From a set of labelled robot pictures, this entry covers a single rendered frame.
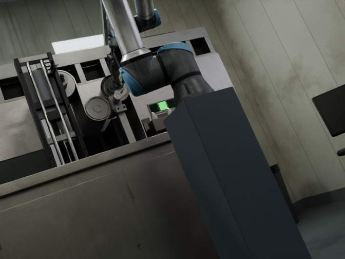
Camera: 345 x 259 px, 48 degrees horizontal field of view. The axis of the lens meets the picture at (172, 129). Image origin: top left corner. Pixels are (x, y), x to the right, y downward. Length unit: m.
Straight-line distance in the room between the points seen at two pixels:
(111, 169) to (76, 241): 0.30
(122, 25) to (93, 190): 0.62
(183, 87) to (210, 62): 1.32
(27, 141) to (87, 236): 0.83
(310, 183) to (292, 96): 1.02
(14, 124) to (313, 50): 3.05
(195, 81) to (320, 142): 3.26
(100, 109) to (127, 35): 0.62
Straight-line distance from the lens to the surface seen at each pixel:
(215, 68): 2.65
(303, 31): 4.34
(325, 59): 4.20
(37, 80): 1.83
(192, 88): 1.33
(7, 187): 1.49
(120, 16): 1.38
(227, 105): 1.31
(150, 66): 1.36
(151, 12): 1.69
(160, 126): 1.92
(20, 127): 2.20
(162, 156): 1.62
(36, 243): 1.49
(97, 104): 1.92
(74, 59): 2.39
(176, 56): 1.37
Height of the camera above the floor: 0.60
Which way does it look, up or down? 11 degrees up
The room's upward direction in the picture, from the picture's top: 23 degrees counter-clockwise
